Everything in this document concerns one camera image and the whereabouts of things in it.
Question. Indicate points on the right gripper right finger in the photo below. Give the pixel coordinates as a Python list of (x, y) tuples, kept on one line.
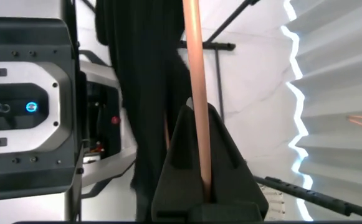
[(233, 186)]

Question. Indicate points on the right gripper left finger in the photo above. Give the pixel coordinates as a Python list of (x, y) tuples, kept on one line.
[(177, 186)]

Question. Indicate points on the black garment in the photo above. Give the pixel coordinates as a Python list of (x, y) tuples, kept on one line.
[(143, 62)]

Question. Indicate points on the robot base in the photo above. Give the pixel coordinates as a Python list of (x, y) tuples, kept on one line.
[(21, 124)]

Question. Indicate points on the black clothes rack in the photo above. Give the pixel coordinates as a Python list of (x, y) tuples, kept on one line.
[(324, 197)]

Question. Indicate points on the white curtain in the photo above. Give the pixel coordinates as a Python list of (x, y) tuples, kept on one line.
[(339, 62)]

